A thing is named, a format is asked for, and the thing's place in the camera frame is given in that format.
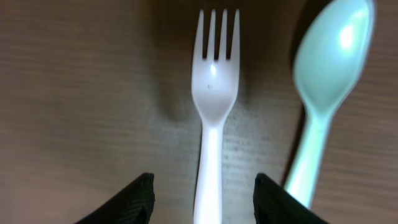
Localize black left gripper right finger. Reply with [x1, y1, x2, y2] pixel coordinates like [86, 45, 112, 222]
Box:
[253, 173, 328, 224]

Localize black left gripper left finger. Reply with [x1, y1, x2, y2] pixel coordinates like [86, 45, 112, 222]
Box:
[76, 173, 155, 224]

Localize white plastic fork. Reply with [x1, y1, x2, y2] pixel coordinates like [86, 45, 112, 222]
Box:
[191, 11, 240, 224]

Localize mint green plastic spoon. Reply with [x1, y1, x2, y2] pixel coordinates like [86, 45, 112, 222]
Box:
[284, 0, 376, 208]

